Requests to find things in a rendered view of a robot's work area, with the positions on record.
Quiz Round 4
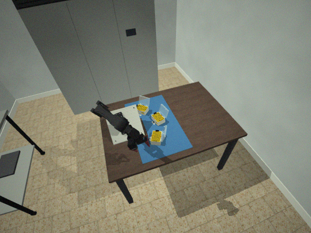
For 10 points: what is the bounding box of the blue bench mat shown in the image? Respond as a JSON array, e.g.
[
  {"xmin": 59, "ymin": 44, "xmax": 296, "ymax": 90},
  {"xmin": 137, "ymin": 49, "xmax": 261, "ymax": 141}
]
[{"xmin": 138, "ymin": 95, "xmax": 193, "ymax": 164}]

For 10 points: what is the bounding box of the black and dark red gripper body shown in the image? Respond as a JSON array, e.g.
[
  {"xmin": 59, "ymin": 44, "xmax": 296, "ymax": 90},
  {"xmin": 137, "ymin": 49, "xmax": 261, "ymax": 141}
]
[{"xmin": 137, "ymin": 134, "xmax": 147, "ymax": 145}]

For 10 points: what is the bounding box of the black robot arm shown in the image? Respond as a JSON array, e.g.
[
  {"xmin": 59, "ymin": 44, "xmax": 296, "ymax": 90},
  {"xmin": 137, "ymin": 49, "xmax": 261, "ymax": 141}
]
[{"xmin": 91, "ymin": 100, "xmax": 140, "ymax": 150}]

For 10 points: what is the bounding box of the yellow perforated plate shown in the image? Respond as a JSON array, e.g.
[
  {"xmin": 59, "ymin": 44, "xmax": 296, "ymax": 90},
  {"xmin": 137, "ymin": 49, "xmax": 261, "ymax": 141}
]
[
  {"xmin": 151, "ymin": 130, "xmax": 161, "ymax": 142},
  {"xmin": 137, "ymin": 104, "xmax": 148, "ymax": 112},
  {"xmin": 152, "ymin": 112, "xmax": 164, "ymax": 122}
]

